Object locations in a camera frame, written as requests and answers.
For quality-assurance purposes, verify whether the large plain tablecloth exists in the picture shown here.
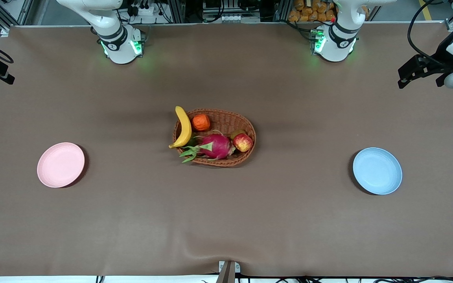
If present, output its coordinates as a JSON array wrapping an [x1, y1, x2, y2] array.
[[0, 22, 453, 278]]

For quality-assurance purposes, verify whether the pink plate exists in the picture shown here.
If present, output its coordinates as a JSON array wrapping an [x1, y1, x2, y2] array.
[[37, 142, 86, 188]]

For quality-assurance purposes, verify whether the pink dragon fruit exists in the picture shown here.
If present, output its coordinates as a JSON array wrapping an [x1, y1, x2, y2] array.
[[179, 133, 236, 164]]

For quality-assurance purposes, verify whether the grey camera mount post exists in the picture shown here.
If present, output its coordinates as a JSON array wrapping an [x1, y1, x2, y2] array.
[[215, 261, 241, 283]]

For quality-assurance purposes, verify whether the brown wicker basket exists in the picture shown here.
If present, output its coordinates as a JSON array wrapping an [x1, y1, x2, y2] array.
[[173, 108, 257, 167]]

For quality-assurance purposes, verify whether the white power strip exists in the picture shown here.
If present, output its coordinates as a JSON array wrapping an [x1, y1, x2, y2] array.
[[127, 0, 157, 17]]

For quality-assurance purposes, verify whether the red yellow apple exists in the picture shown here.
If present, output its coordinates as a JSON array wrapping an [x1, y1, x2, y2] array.
[[232, 133, 254, 153]]

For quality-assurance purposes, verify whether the orange tangerine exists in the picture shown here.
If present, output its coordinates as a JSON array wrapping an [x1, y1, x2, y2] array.
[[192, 114, 211, 132]]

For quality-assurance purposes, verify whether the bag of orange buns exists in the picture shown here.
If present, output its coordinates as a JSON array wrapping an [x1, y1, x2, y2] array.
[[288, 0, 337, 23]]

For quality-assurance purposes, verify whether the yellow banana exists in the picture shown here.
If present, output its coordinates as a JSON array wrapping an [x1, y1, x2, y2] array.
[[168, 106, 193, 149]]

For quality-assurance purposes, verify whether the light blue plate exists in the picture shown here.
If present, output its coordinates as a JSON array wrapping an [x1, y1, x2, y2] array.
[[352, 147, 403, 195]]

